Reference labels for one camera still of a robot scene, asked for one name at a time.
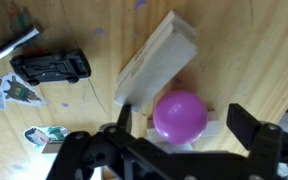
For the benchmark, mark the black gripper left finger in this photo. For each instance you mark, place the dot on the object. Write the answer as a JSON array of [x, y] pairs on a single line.
[[125, 116]]

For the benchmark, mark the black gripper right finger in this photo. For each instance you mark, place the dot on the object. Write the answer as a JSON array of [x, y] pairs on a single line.
[[242, 123]]

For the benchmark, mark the purple ball toy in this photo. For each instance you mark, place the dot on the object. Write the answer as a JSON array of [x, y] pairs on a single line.
[[180, 116]]

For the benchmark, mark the black toy car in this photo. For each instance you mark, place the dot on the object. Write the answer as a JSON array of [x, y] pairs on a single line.
[[50, 66]]

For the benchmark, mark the teal person sticker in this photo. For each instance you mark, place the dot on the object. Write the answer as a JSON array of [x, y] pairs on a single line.
[[45, 135]]

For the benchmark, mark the dark creature sticker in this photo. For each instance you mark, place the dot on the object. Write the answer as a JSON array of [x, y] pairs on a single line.
[[20, 91]]

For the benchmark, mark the black and white bar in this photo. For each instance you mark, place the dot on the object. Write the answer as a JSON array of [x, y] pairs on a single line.
[[7, 46]]

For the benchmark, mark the faded green brown sticker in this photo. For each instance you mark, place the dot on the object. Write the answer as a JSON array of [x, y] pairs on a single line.
[[20, 16]]

